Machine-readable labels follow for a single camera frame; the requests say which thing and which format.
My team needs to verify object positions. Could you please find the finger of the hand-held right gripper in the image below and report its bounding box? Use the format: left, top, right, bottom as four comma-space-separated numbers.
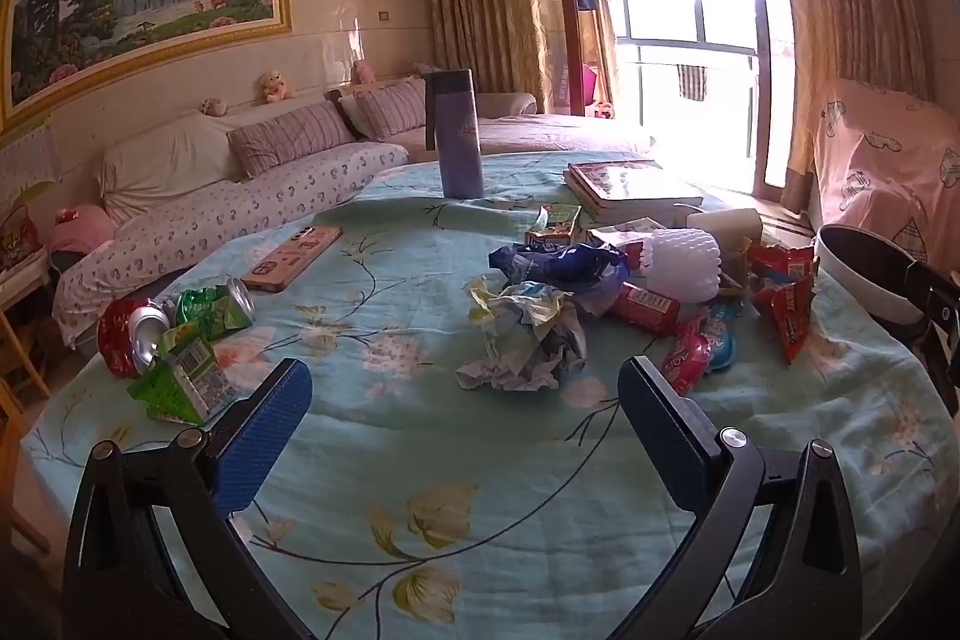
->
904, 261, 960, 420

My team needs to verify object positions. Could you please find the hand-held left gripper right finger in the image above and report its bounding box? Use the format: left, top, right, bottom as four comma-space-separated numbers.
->
607, 355, 863, 640

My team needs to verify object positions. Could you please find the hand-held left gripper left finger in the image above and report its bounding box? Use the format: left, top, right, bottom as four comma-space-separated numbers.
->
62, 356, 316, 640

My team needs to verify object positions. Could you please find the white bowl with black rim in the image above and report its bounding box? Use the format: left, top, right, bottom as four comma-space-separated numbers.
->
814, 224, 931, 341

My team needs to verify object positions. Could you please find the red milk carton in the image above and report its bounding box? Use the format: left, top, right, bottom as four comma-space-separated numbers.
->
609, 281, 682, 335

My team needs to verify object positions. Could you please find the red candy wrapper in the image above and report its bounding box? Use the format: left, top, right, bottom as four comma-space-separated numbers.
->
664, 317, 713, 395

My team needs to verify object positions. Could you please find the green juice carton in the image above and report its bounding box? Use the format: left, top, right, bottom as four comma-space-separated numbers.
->
127, 321, 237, 425

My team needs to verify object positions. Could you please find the blue jelly cup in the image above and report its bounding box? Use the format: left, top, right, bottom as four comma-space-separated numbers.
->
701, 302, 740, 371

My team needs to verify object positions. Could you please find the crushed green can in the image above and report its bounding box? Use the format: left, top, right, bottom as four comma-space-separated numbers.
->
175, 276, 256, 337

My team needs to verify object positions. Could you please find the crumpled grey paper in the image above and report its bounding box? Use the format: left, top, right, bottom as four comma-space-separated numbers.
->
457, 325, 590, 393

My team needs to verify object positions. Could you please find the red snack packet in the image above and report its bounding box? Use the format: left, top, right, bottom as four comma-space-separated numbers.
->
746, 241, 820, 285
750, 276, 817, 365

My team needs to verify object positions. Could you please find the floral light blue tablecloth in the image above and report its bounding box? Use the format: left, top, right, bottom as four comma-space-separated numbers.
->
19, 149, 960, 640

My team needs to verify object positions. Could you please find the pink printed covered armchair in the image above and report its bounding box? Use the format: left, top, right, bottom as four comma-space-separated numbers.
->
780, 77, 960, 281

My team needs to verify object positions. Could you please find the white foam fruit net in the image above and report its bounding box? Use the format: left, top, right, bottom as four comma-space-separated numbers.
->
643, 227, 722, 304

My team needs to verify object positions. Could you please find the crushed red can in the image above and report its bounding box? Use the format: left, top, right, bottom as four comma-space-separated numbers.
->
97, 297, 173, 380

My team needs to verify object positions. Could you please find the wooden pencil box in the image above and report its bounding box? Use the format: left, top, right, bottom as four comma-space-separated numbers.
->
241, 225, 344, 294

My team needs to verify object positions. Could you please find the yellow green drink pouch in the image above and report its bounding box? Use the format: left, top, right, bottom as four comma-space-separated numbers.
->
466, 278, 578, 348

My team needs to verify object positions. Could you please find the blue plastic wrapper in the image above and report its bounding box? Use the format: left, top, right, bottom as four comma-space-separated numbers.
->
489, 239, 631, 315

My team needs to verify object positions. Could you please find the white red printed packet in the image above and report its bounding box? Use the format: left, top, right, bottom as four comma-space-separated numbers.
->
589, 218, 668, 270

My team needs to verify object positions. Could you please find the small green box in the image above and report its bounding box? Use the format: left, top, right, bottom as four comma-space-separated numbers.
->
525, 203, 584, 251

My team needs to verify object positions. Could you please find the thin book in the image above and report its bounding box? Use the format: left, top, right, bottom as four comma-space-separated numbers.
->
570, 190, 676, 215
562, 169, 702, 212

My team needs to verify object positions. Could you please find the red cartoon cover book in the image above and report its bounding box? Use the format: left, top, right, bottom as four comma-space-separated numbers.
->
566, 158, 704, 208

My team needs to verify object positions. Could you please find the wooden chair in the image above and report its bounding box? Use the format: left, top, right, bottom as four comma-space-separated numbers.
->
0, 280, 53, 558

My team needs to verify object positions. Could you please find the sofa with patterned cover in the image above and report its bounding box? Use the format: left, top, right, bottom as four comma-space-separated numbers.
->
49, 92, 653, 348

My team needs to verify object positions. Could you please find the beige patterned curtain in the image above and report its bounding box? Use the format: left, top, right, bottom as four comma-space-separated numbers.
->
427, 0, 545, 116
761, 0, 935, 214

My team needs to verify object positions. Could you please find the white sofa cushion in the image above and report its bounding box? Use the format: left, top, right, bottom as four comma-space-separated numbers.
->
97, 111, 241, 221

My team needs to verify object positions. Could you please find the striped pink pillow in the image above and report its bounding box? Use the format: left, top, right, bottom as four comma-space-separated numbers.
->
227, 101, 357, 178
352, 77, 428, 142

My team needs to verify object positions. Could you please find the red printed bag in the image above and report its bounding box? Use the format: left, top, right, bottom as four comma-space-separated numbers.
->
0, 209, 42, 270

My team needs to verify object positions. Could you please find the purple thermos bottle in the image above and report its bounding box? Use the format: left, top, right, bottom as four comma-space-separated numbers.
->
424, 68, 485, 200

